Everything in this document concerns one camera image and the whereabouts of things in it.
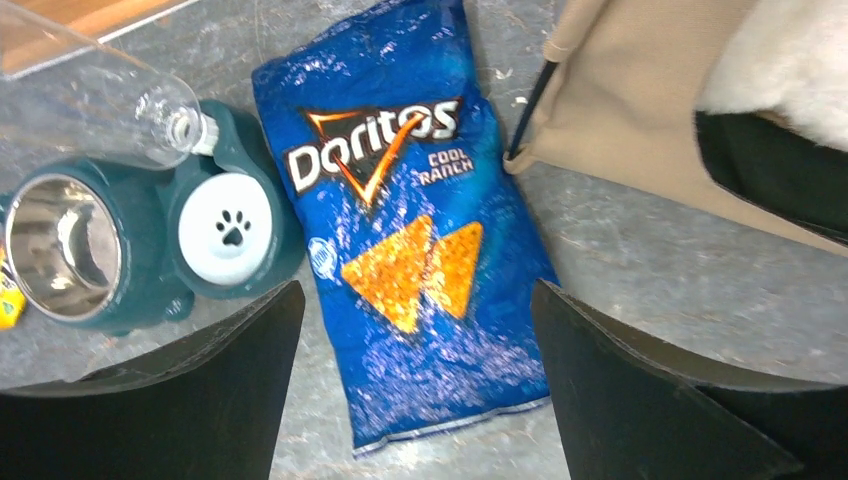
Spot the steel pet bowl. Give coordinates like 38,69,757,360
5,173,123,323

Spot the white fluffy pet cushion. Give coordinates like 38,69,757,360
696,0,847,151

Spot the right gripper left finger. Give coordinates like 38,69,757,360
1,281,305,479

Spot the yellow candy bag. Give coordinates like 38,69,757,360
0,247,27,330

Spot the white wire wooden shelf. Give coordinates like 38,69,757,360
1,1,188,76

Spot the tan pet tent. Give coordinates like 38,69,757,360
503,1,847,256

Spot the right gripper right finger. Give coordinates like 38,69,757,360
532,280,847,479

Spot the blue Doritos chip bag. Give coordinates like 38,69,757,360
252,1,556,455

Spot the clear plastic bottle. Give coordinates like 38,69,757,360
1,1,219,190

